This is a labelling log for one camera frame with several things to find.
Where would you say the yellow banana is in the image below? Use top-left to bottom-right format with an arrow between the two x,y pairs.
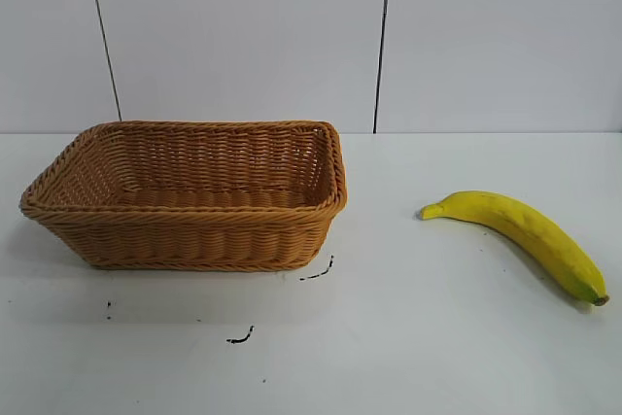
418,190 -> 611,308

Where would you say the brown woven wicker basket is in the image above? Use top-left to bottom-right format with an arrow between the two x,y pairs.
19,119 -> 350,272

